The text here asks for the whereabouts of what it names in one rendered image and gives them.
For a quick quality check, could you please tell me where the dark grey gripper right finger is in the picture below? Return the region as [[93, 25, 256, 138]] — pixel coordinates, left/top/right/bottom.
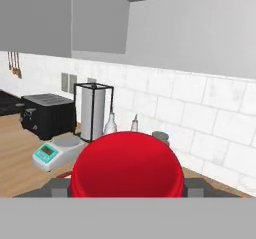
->
[[183, 177, 242, 198]]

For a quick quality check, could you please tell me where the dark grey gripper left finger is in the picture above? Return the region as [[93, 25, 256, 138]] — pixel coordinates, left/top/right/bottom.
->
[[14, 177, 73, 198]]

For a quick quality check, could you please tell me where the grey lidded jar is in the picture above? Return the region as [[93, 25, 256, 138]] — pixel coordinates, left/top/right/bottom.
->
[[151, 130, 171, 147]]

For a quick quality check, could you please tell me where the wide grey cabinet door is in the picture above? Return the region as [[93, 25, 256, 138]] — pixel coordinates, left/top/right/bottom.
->
[[0, 0, 73, 59]]

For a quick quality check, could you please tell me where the white kitchen scale teal panel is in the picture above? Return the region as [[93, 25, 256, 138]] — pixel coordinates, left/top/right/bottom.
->
[[31, 133, 88, 173]]

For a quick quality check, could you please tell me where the red round dome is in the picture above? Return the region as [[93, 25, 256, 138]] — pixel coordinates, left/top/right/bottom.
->
[[70, 131, 186, 198]]

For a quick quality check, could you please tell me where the black toaster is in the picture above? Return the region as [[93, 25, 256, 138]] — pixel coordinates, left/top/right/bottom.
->
[[19, 93, 77, 142]]

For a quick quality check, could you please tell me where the clear glass bottle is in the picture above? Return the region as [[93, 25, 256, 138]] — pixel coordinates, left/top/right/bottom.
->
[[102, 110, 118, 136]]

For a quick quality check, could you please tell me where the white paper towel roll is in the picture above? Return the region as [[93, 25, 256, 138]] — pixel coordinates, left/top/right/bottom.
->
[[81, 86, 107, 141]]

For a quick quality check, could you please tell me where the small pale bottle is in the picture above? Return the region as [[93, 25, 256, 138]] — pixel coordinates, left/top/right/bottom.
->
[[130, 113, 140, 133]]

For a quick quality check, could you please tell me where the black hob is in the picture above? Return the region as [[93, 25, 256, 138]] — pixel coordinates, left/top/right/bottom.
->
[[0, 89, 26, 117]]

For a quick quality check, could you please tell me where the red thin handle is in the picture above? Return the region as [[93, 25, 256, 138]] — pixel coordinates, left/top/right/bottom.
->
[[55, 170, 73, 179]]

